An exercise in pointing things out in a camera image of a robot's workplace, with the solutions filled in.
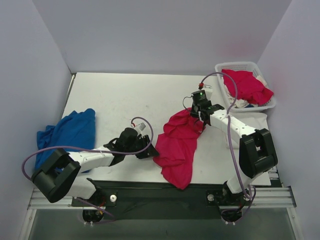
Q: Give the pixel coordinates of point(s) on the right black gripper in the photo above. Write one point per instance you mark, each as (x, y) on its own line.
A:
(197, 115)

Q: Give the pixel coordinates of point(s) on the aluminium frame rail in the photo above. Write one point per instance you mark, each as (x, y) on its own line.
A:
(271, 192)

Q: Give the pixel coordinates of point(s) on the white plastic basket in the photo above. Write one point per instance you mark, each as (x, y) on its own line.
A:
(229, 82)

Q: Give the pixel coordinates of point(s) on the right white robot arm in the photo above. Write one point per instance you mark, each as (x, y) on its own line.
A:
(252, 150)

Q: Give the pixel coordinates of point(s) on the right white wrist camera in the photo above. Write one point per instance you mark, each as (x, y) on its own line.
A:
(207, 88)

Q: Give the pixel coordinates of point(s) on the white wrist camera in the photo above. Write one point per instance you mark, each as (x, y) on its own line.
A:
(207, 88)
(138, 127)

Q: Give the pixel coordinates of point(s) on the pink t shirt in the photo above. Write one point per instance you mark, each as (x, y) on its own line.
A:
(177, 146)
(248, 87)

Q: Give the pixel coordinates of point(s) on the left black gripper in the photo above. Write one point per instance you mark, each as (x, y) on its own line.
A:
(144, 146)

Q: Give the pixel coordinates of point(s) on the blue t shirt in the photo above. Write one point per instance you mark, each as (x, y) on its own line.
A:
(78, 129)

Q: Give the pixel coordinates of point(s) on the white folded t shirt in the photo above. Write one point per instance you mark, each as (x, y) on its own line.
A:
(257, 120)

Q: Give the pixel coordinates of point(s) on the pink t shirt in basket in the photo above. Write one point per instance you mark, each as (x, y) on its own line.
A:
(248, 87)

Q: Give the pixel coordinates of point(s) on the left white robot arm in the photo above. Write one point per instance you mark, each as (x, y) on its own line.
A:
(58, 176)

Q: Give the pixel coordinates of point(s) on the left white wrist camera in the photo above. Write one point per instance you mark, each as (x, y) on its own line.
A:
(138, 127)

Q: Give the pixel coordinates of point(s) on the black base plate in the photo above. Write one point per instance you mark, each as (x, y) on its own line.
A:
(124, 200)

